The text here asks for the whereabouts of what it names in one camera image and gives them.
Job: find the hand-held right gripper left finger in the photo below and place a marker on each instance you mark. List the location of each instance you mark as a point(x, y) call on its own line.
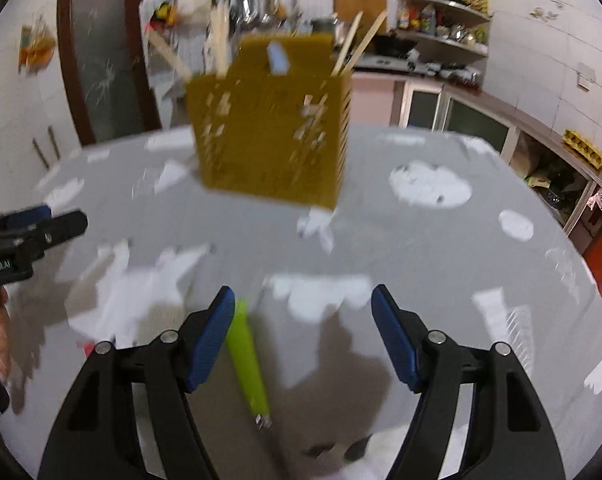
point(211, 340)

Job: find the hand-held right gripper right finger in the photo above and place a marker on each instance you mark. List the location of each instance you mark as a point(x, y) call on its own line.
point(396, 340)

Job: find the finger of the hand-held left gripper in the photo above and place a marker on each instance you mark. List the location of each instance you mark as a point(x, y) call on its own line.
point(28, 216)
point(61, 230)

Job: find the mustard yellow utensil holder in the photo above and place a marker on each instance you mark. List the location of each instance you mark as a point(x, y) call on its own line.
point(266, 145)

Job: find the person's left hand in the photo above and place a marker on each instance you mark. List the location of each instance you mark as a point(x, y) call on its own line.
point(3, 340)

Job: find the grey patterned tablecloth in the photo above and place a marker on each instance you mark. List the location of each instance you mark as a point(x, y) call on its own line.
point(431, 270)

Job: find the brown frosted glass door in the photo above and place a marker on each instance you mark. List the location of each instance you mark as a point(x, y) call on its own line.
point(106, 60)

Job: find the kitchen counter cabinet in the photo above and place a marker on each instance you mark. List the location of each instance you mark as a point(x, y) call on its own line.
point(476, 120)

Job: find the yellow black hanging bag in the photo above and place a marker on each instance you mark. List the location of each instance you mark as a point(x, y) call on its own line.
point(163, 15)

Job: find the yellow egg carton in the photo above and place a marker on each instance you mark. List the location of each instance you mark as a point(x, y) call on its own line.
point(583, 147)

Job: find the steel gas stove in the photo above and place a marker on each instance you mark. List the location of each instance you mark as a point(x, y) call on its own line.
point(396, 63)

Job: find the white blue plastic piece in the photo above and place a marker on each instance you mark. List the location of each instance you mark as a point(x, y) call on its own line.
point(278, 59)

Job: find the black wok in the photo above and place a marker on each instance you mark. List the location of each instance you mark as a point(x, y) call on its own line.
point(393, 46)

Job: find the grey corner shelf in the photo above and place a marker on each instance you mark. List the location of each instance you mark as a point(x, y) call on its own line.
point(451, 45)

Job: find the steel cooking pot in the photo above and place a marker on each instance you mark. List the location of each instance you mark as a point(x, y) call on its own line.
point(323, 26)

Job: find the clear oil bottle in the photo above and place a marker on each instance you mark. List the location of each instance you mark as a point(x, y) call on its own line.
point(427, 17)

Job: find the orange sauce bottle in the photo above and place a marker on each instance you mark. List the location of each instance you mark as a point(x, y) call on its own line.
point(406, 16)

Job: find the wooden sticks against wall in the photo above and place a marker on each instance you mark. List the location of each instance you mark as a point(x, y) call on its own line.
point(46, 147)

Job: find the orange wall paper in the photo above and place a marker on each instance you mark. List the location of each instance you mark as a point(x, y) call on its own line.
point(35, 47)

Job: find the white wall outlet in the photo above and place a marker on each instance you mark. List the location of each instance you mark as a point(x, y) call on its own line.
point(587, 76)

